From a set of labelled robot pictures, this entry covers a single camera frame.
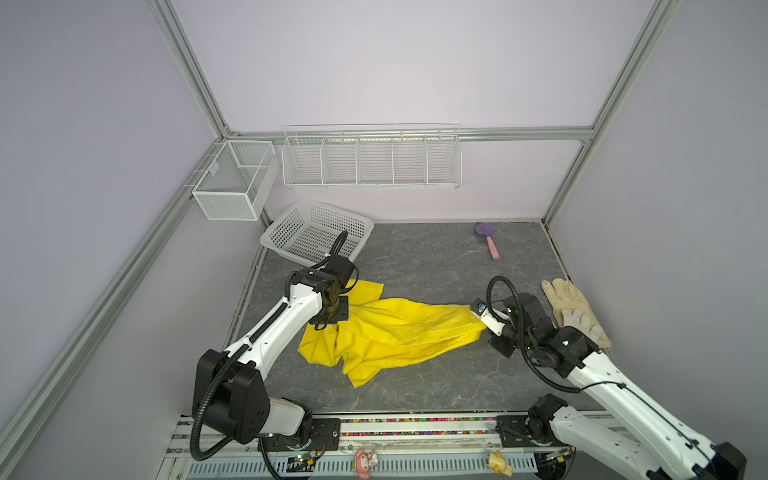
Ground beige leather work glove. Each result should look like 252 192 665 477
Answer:
541 278 612 349

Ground white plastic laundry basket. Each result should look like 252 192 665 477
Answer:
260 199 374 266

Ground green circuit board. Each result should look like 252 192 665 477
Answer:
285 456 317 473

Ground yellow trousers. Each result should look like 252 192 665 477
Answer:
298 281 486 388

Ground small white mesh wall basket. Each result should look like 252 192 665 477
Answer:
192 140 279 221

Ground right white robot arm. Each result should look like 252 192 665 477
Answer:
470 276 747 479

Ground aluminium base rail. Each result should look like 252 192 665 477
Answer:
157 410 649 480

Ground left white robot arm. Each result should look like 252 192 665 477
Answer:
189 231 358 461

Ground purple pink toy spoon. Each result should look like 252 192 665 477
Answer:
474 222 500 261

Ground yellow duck figure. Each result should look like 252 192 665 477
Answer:
488 452 514 477

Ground long white wire shelf basket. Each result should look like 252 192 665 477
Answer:
282 123 463 189

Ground pink plush figure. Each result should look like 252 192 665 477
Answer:
355 449 379 480

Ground aluminium frame profile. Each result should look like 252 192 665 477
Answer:
0 0 682 463

